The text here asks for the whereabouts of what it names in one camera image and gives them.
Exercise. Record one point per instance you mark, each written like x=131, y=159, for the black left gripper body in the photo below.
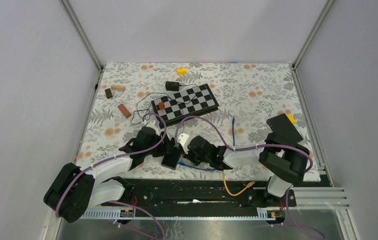
x=163, y=149

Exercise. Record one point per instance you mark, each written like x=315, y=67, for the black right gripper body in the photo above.
x=195, y=158

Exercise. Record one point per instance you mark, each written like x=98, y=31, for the small black network switch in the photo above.
x=171, y=160

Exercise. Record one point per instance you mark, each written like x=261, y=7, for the black power adapter with cable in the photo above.
x=171, y=86

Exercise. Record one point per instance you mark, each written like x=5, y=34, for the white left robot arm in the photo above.
x=74, y=190

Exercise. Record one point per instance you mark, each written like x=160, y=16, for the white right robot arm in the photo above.
x=287, y=160

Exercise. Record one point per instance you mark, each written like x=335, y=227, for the floral patterned table mat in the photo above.
x=247, y=93

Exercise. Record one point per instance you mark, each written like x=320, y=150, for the orange piece on checkerboard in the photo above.
x=161, y=106

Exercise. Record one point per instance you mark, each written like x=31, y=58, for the black white checkerboard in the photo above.
x=195, y=101

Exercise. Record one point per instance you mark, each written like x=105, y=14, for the reddish brown wooden block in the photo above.
x=123, y=109

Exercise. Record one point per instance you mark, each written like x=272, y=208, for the dark brown wooden block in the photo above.
x=108, y=93

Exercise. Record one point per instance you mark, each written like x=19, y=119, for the light tan wooden block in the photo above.
x=118, y=88

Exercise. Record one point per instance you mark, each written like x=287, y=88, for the yellow block at right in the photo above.
x=291, y=118

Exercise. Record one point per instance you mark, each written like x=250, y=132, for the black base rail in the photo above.
x=162, y=197

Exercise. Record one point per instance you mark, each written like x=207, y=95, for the slotted cable duct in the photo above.
x=129, y=214

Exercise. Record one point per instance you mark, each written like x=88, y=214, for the yellow block near wall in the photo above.
x=181, y=71

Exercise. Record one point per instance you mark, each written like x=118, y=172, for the large black network switch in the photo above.
x=281, y=125

